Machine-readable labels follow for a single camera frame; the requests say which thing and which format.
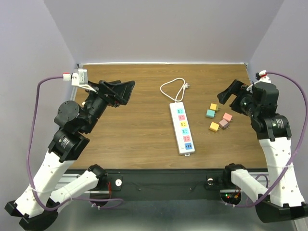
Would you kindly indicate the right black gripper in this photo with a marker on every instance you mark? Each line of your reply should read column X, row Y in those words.
column 238, row 88

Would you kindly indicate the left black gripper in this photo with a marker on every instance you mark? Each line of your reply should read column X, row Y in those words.
column 121, row 93

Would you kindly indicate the yellow two-port charger plug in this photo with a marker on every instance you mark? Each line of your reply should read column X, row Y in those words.
column 214, row 107

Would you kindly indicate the pink orange charger plug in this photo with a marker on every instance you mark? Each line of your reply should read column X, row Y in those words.
column 228, row 117

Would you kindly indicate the teal charger plug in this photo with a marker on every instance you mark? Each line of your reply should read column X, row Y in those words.
column 210, row 113

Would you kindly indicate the brown pink charger plug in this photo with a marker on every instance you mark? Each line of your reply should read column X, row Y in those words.
column 224, row 124

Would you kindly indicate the white power strip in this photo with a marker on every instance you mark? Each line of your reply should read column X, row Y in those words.
column 182, row 129

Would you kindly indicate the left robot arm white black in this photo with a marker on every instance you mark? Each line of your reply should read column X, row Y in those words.
column 40, row 204

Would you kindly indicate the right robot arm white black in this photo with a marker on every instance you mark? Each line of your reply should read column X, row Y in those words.
column 282, row 201

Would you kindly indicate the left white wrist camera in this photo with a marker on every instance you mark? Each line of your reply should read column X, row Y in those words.
column 79, row 78

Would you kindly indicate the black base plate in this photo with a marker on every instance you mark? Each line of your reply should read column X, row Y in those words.
column 167, row 184

